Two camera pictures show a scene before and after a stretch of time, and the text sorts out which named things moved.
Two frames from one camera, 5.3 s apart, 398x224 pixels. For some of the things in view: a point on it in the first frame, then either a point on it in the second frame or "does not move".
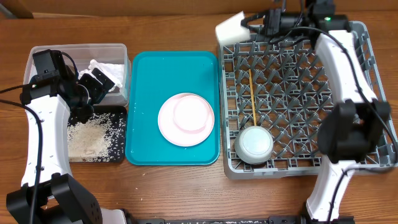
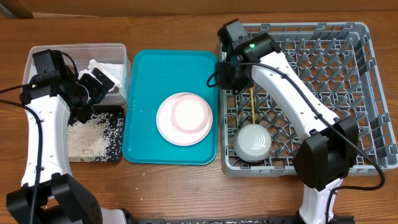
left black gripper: (81, 113) does not move
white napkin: (114, 73) does not move
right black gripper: (270, 22) to (224, 82)
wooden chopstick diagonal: (252, 96) does not move
